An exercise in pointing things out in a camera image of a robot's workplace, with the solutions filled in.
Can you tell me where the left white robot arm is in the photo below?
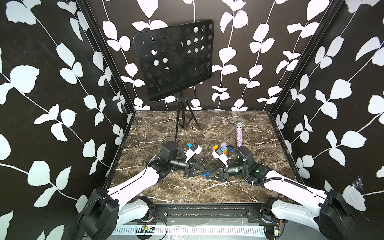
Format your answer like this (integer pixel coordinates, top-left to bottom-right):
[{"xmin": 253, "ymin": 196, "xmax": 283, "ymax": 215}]
[{"xmin": 72, "ymin": 141, "xmax": 207, "ymax": 240}]

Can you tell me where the black perforated music stand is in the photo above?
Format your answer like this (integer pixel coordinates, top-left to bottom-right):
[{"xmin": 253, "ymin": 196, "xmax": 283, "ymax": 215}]
[{"xmin": 134, "ymin": 20, "xmax": 215, "ymax": 129}]

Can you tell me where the purple glitter microphone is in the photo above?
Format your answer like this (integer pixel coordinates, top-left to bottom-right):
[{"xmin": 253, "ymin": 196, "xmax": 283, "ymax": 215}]
[{"xmin": 236, "ymin": 123, "xmax": 243, "ymax": 148}]

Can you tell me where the black front mounting rail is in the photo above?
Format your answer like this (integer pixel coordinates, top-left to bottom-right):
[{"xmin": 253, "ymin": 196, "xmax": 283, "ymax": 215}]
[{"xmin": 149, "ymin": 203, "xmax": 286, "ymax": 225}]

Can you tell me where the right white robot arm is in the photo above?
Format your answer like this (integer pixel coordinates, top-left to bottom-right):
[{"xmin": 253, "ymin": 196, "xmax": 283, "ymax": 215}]
[{"xmin": 206, "ymin": 145, "xmax": 355, "ymax": 240}]

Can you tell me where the white slotted cable duct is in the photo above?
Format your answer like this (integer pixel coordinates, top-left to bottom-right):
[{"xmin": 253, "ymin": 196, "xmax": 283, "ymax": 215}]
[{"xmin": 112, "ymin": 225, "xmax": 266, "ymax": 238}]

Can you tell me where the lilac square lego brick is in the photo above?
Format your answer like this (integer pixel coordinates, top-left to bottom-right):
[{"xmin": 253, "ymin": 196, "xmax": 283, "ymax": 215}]
[{"xmin": 221, "ymin": 143, "xmax": 227, "ymax": 151}]

